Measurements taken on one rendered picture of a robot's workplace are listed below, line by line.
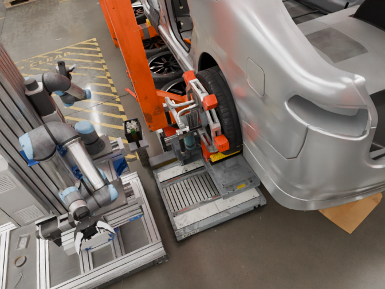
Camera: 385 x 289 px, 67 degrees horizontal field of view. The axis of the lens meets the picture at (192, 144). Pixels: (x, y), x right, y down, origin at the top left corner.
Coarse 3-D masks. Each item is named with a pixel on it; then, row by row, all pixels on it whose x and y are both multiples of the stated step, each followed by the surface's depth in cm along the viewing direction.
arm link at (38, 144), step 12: (36, 132) 134; (48, 132) 135; (24, 144) 131; (36, 144) 133; (48, 144) 136; (36, 156) 136; (48, 156) 139; (48, 168) 145; (60, 168) 148; (60, 180) 152; (72, 180) 158; (60, 192) 160; (84, 192) 164
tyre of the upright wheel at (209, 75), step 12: (204, 72) 203; (216, 72) 200; (216, 84) 191; (216, 96) 189; (228, 96) 189; (228, 108) 189; (228, 120) 189; (228, 132) 193; (240, 132) 196; (240, 144) 206
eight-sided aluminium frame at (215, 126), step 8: (192, 80) 207; (192, 88) 205; (200, 88) 202; (192, 96) 235; (200, 96) 192; (208, 112) 192; (208, 120) 194; (216, 120) 193; (216, 128) 193; (200, 136) 241; (208, 136) 237; (208, 144) 230
